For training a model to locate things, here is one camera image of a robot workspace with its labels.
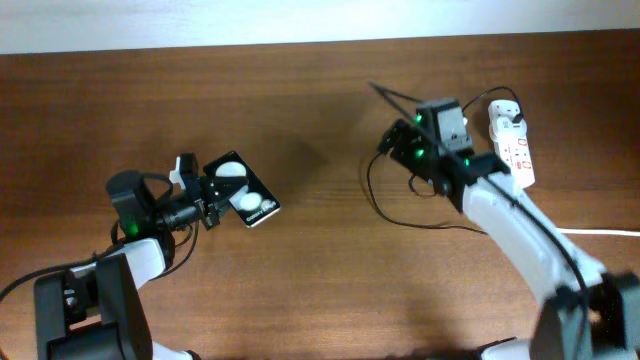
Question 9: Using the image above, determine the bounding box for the white power strip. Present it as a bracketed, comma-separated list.
[491, 134, 535, 188]

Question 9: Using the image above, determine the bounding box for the white USB charger plug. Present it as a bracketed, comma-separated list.
[488, 100, 527, 142]

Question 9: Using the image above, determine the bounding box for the black USB charging cable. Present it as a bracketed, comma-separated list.
[366, 85, 526, 236]

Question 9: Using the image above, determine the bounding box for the black Galaxy flip phone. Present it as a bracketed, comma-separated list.
[203, 151, 281, 228]

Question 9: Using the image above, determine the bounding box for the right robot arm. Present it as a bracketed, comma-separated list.
[378, 98, 639, 359]

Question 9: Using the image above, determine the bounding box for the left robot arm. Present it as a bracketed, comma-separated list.
[34, 152, 266, 359]

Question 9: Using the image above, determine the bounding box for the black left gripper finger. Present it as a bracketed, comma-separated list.
[204, 177, 248, 218]
[178, 153, 200, 193]

